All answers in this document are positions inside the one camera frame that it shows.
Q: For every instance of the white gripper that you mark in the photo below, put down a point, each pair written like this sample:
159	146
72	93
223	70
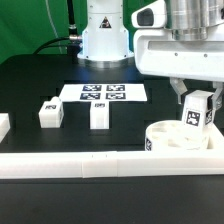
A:
181	39

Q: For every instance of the black upright cable connector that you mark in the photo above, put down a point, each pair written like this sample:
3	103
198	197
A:
71	18

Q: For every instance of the white round stool seat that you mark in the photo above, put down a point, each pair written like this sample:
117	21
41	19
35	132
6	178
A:
174	136

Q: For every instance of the white U-shaped fence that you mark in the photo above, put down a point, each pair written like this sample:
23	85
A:
115	164

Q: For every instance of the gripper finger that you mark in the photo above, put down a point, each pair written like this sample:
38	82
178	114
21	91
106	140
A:
217	96

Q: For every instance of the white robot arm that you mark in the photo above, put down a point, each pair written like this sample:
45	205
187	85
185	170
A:
105	40

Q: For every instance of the white marker sheet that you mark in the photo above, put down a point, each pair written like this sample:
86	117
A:
103	92

